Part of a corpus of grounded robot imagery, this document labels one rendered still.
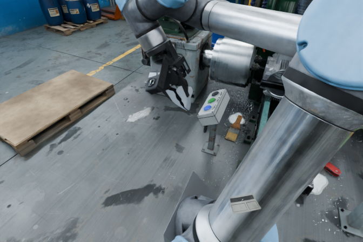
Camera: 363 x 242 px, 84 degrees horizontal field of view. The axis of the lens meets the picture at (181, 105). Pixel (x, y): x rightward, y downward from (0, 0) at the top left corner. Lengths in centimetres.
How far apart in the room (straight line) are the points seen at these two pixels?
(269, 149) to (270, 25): 25
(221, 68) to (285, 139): 81
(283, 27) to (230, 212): 33
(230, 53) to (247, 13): 58
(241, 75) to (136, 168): 65
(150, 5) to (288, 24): 29
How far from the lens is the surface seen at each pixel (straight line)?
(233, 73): 105
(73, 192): 93
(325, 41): 24
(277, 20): 45
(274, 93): 114
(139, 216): 81
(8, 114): 280
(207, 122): 74
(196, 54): 106
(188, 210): 61
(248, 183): 31
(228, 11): 51
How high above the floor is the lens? 153
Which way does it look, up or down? 38 degrees down
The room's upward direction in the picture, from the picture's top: straight up
